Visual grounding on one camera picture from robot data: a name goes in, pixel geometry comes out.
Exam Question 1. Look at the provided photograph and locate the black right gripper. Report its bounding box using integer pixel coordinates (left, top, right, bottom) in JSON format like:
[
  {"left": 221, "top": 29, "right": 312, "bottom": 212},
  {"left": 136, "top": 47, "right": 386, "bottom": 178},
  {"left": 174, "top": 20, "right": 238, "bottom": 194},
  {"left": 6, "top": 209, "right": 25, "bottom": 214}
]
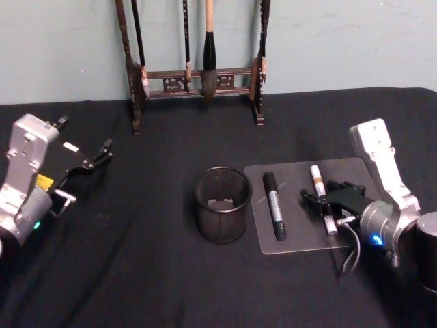
[{"left": 300, "top": 179, "right": 373, "bottom": 220}]

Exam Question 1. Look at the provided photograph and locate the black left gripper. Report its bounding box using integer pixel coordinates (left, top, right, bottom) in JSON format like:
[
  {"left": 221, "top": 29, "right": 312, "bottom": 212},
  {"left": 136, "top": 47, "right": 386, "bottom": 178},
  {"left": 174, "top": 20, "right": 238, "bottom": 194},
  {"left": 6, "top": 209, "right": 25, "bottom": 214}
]
[{"left": 38, "top": 115, "right": 115, "bottom": 195}]

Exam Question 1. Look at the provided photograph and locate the white marker with brown band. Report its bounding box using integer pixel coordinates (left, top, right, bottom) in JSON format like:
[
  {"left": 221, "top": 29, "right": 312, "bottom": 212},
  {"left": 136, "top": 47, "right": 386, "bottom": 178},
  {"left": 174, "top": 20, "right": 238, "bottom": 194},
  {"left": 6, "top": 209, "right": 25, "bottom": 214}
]
[{"left": 309, "top": 165, "right": 339, "bottom": 236}]

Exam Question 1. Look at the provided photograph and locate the clear plastic board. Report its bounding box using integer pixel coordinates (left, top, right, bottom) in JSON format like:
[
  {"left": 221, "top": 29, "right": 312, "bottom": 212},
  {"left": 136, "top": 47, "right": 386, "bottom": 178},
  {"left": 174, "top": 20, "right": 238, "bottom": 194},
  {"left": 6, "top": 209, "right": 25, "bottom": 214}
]
[{"left": 244, "top": 157, "right": 384, "bottom": 256}]

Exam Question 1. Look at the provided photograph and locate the black marker pen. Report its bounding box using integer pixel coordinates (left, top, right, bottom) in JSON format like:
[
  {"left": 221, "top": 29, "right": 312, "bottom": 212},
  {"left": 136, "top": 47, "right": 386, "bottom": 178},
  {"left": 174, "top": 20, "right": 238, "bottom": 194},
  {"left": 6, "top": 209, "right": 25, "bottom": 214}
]
[{"left": 262, "top": 170, "right": 288, "bottom": 242}]

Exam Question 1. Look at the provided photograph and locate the dark wooden brush rack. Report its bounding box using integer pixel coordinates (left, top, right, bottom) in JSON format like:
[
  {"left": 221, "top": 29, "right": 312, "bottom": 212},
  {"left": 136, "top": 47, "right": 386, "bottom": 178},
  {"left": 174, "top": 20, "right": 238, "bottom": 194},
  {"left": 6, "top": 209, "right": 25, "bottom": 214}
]
[{"left": 114, "top": 0, "right": 272, "bottom": 136}]

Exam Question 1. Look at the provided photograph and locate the black mesh pen cup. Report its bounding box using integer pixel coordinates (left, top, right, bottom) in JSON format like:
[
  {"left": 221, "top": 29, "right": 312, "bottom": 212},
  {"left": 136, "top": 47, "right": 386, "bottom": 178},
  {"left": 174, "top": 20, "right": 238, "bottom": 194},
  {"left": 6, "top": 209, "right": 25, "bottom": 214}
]
[{"left": 193, "top": 165, "right": 254, "bottom": 245}]

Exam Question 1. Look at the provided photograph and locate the thin dark calligraphy brush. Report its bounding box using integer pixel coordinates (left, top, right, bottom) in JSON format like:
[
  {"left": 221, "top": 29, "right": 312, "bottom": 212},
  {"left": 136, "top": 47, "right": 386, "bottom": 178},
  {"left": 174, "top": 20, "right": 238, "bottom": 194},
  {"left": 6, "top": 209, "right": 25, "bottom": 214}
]
[{"left": 130, "top": 0, "right": 150, "bottom": 98}]

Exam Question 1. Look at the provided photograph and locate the black table cloth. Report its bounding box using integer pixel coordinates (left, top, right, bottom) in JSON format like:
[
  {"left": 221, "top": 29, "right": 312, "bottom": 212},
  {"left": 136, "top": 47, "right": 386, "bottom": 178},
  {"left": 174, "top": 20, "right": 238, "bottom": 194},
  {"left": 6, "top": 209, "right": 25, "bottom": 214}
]
[{"left": 0, "top": 87, "right": 437, "bottom": 328}]

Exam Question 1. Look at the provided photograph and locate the thin brown-tipped calligraphy brush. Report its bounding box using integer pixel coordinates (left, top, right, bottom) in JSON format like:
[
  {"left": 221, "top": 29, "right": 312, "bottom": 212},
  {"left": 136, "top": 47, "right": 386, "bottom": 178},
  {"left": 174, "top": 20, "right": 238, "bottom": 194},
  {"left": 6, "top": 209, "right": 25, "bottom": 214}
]
[{"left": 182, "top": 0, "right": 192, "bottom": 94}]

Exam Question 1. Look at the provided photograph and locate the large black calligraphy brush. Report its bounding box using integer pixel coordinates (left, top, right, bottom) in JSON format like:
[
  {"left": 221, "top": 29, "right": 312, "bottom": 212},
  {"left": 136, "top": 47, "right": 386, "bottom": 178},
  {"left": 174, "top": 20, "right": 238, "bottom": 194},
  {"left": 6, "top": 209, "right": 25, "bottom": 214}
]
[{"left": 200, "top": 0, "right": 219, "bottom": 102}]

